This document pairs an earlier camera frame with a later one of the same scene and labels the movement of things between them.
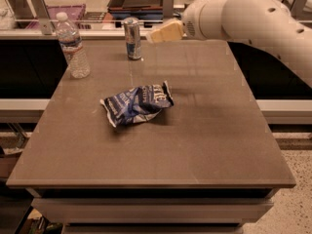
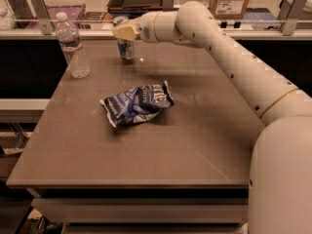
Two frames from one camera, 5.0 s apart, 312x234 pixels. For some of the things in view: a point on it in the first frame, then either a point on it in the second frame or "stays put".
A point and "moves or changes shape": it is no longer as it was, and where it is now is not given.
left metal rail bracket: [41, 12] stays put
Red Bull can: [132, 29] moves or changes shape
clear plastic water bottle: [69, 35] stays put
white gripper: [191, 20] -> [146, 26]
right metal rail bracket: [298, 4] stays put
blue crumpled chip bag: [137, 104] stays put
